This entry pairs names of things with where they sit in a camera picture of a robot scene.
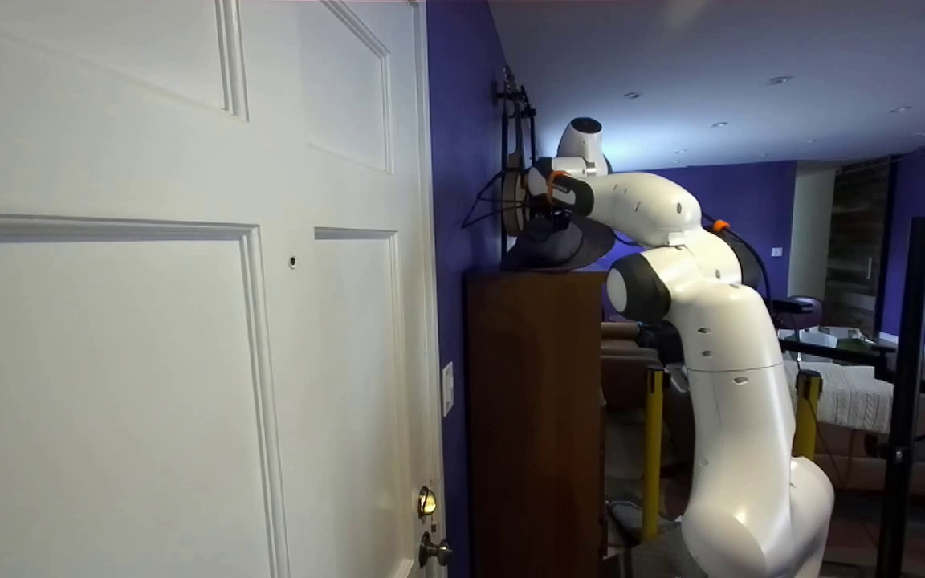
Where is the purple woven brimmed hat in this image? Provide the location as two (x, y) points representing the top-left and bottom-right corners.
(501, 213), (621, 273)

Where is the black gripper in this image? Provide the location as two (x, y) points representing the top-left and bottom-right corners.
(521, 188), (585, 240)

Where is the dark wooden cabinet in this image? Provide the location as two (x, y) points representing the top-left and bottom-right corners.
(460, 266), (611, 578)

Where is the white panelled door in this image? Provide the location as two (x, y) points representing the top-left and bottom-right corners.
(0, 0), (450, 578)

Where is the black upright stand pole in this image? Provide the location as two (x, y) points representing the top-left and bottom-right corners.
(873, 216), (925, 578)

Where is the white covered table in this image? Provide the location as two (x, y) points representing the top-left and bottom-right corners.
(781, 325), (900, 438)

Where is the black robot wrist cable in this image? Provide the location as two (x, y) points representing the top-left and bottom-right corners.
(711, 216), (776, 305)

